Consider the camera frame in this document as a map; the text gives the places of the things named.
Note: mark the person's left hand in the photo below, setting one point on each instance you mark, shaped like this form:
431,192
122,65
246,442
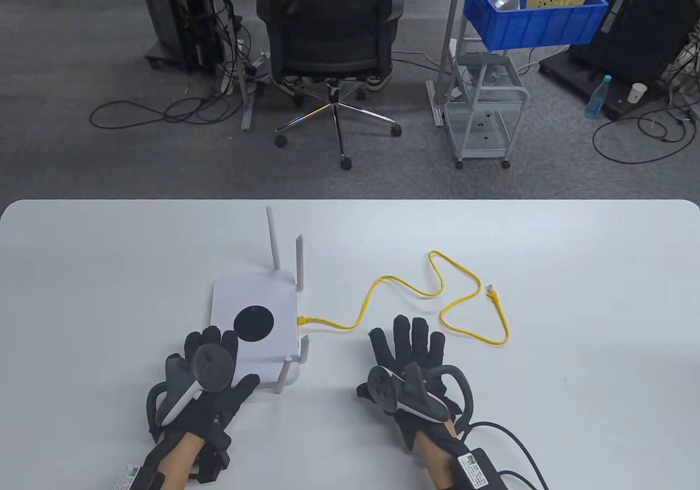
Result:
219,408

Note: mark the person's right hand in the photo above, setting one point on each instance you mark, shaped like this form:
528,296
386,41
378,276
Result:
407,342

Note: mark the white router with antennas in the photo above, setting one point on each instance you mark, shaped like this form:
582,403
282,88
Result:
251,293

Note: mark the person's right forearm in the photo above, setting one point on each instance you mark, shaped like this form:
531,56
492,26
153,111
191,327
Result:
437,457

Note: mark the person's left forearm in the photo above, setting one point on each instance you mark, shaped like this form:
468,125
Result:
180,457

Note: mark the grey white left hand controller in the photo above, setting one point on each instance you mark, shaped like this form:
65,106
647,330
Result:
210,369

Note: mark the grey metal trolley cart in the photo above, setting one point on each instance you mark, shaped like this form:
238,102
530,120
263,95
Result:
514,93

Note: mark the clear bottle with blue cap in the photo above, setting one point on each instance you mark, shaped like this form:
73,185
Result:
597,101

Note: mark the black mesh office chair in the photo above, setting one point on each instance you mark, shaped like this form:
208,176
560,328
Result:
328,19

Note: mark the white paper cup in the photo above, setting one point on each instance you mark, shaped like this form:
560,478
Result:
636,93

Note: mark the blue plastic crate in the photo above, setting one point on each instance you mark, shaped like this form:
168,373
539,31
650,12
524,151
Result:
536,25

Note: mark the black equipment case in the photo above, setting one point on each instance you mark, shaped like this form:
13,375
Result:
645,30

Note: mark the black computer tower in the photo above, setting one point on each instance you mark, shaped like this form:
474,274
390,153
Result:
164,9

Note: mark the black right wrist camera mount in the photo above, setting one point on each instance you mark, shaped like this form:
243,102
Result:
476,468

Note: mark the grey metal desk post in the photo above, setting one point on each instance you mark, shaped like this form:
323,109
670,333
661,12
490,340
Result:
247,112
437,107

